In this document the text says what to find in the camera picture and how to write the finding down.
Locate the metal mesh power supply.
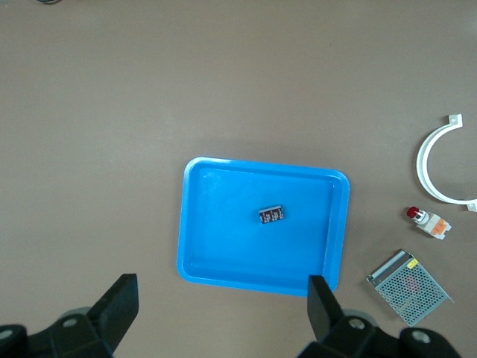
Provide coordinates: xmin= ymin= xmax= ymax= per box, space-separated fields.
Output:
xmin=364 ymin=248 xmax=455 ymax=328

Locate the red push button orange block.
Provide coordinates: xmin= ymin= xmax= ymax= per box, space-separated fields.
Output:
xmin=405 ymin=205 xmax=453 ymax=239

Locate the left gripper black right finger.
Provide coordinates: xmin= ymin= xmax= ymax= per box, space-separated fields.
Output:
xmin=297 ymin=274 xmax=463 ymax=358

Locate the brown table mat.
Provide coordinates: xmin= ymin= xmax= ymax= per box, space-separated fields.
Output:
xmin=0 ymin=0 xmax=477 ymax=358

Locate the blue plastic tray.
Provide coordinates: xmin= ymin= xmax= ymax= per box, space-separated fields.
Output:
xmin=175 ymin=156 xmax=351 ymax=298

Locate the white half-ring pipe clamp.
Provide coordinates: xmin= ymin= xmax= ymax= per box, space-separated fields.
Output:
xmin=416 ymin=113 xmax=477 ymax=213

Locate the black cylindrical capacitor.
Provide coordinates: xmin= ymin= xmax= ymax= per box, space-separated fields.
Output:
xmin=258 ymin=204 xmax=285 ymax=225

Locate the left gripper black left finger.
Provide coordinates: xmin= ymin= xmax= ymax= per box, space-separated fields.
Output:
xmin=0 ymin=274 xmax=139 ymax=358

